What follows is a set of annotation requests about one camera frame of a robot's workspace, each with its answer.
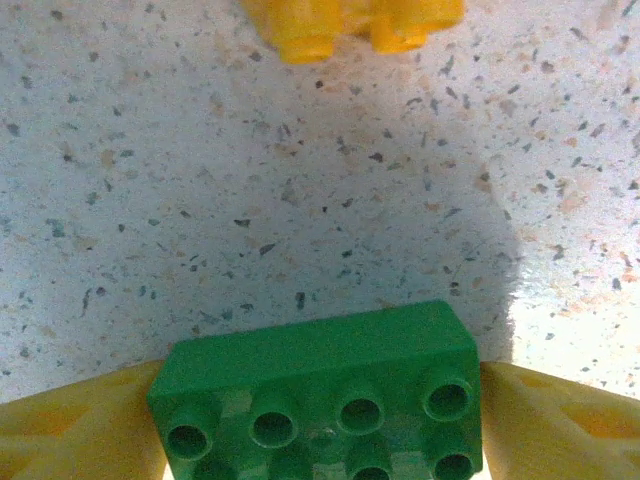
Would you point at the yellow lego brick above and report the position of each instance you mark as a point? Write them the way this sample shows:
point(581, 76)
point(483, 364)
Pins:
point(350, 25)

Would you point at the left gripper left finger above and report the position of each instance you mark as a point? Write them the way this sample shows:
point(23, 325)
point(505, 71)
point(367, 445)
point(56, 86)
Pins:
point(65, 435)

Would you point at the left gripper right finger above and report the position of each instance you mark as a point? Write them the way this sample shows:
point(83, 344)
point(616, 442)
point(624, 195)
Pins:
point(565, 435)

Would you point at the green lego brick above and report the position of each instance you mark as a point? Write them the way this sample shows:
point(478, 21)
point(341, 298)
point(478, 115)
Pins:
point(320, 365)

